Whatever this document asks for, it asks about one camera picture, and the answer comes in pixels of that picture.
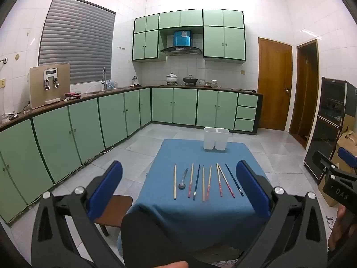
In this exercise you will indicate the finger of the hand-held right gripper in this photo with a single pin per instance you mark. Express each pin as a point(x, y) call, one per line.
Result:
point(319, 160)
point(348, 157)

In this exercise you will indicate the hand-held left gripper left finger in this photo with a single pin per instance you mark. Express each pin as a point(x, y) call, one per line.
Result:
point(107, 189)

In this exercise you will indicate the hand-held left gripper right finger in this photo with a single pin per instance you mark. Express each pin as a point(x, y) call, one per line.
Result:
point(251, 189)

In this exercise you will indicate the dark blue chopstick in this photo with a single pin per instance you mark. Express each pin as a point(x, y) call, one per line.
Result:
point(233, 178)
point(197, 180)

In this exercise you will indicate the red-tipped wooden chopstick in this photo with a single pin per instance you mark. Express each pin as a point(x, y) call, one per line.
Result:
point(219, 177)
point(191, 178)
point(225, 179)
point(209, 180)

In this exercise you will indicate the plain wooden chopstick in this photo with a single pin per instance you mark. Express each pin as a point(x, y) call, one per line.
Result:
point(175, 181)
point(203, 181)

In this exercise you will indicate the white two-compartment utensil holder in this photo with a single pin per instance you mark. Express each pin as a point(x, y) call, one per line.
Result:
point(209, 142)

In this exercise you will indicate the metal spoon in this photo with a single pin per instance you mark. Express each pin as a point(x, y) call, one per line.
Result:
point(182, 185)

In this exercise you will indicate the person's right hand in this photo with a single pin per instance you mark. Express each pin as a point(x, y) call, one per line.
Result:
point(344, 224)

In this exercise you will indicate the person's left hand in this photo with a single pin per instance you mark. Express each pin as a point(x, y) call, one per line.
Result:
point(174, 265)

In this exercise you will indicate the cardboard box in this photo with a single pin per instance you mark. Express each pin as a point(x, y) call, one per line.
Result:
point(345, 138)

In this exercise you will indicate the brown wooden stool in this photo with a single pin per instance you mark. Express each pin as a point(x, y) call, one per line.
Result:
point(114, 215)

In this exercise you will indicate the black glass-front cabinet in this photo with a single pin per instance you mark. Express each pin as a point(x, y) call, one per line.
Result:
point(326, 111)

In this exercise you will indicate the green lower kitchen cabinets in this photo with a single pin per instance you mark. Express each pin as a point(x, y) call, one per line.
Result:
point(111, 117)

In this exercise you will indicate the blue tablecloth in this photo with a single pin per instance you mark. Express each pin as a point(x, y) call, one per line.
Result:
point(181, 220)

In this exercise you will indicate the person's dark trouser leg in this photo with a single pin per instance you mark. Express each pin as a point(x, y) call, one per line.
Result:
point(167, 237)

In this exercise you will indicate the brown wooden door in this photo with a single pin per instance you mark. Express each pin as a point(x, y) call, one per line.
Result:
point(274, 89)

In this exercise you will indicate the red cloth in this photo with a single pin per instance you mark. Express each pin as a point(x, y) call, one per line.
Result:
point(73, 95)

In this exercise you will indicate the clear plastic bottle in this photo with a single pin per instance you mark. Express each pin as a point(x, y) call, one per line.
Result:
point(111, 84)

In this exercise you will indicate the metal kettle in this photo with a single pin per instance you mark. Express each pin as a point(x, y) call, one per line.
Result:
point(135, 80)

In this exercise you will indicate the small bowls and jars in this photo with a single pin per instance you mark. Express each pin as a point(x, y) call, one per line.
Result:
point(213, 83)

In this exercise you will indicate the metal kitchen faucet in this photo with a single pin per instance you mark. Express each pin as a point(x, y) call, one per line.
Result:
point(104, 74)

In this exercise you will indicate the beige water purifier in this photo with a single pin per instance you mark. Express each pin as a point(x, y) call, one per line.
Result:
point(36, 86)

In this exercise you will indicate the black wok with lid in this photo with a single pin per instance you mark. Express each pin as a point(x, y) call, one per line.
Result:
point(190, 79)

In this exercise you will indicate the white cooking pot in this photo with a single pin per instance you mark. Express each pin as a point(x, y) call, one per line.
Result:
point(172, 78)

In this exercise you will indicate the grey window blind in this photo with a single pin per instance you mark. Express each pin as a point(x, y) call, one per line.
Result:
point(75, 42)

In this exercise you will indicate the range hood with blue chimney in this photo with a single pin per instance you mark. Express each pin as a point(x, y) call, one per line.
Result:
point(181, 50)

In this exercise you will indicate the metal towel bar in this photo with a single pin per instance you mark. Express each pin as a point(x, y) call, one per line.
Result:
point(4, 60)

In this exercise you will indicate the dark wooden door frame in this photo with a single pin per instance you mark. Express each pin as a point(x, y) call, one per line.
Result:
point(306, 95)

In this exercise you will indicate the green upper wall cabinets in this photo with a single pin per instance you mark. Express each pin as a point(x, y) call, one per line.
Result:
point(223, 42)

